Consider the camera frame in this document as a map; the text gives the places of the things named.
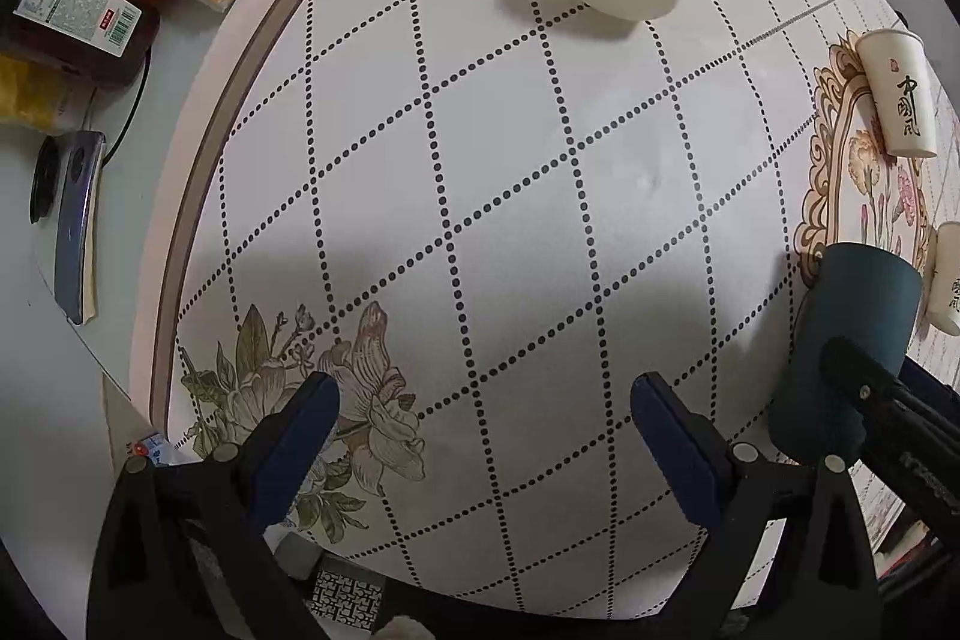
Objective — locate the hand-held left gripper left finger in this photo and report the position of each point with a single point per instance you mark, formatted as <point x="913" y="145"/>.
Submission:
<point x="304" y="437"/>

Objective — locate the small blue white packet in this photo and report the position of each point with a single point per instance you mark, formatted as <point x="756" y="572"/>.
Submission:
<point x="156" y="449"/>

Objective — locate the dotted floral tablecloth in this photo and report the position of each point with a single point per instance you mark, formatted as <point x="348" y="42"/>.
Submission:
<point x="525" y="235"/>

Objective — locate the yellow package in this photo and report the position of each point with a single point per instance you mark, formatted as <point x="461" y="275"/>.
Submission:
<point x="30" y="96"/>

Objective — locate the printed white paper cup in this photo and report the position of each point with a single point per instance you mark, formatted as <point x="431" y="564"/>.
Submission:
<point x="946" y="280"/>
<point x="900" y="93"/>

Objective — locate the dark bottle with white label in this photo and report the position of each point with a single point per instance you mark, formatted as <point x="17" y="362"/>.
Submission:
<point x="75" y="21"/>

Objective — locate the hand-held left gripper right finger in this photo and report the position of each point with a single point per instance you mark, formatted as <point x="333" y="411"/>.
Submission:
<point x="675" y="445"/>

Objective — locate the dark teal cup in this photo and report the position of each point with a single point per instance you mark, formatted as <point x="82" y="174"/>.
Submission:
<point x="840" y="317"/>

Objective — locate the grey smartphone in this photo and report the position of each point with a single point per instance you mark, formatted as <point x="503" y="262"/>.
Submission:
<point x="75" y="220"/>

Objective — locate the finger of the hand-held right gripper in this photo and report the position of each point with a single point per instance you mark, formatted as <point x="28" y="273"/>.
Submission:
<point x="862" y="377"/>

